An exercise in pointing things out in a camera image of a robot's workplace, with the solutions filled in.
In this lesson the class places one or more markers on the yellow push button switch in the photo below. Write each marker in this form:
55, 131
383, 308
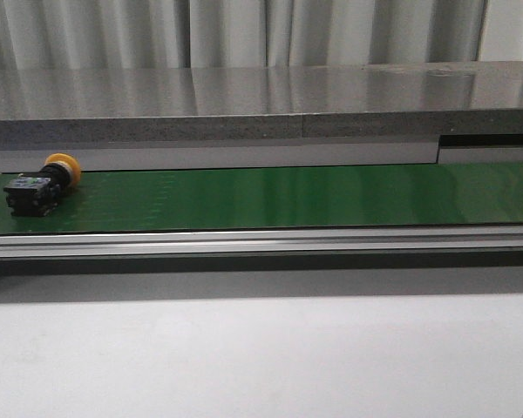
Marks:
35, 194

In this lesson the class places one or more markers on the green conveyor belt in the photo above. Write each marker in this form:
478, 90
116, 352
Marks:
282, 197

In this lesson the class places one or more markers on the grey stone counter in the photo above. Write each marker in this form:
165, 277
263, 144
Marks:
250, 117

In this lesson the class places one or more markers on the white curtain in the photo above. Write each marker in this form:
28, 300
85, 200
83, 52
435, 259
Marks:
173, 34

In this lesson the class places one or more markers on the aluminium conveyor frame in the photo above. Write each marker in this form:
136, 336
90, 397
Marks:
278, 249

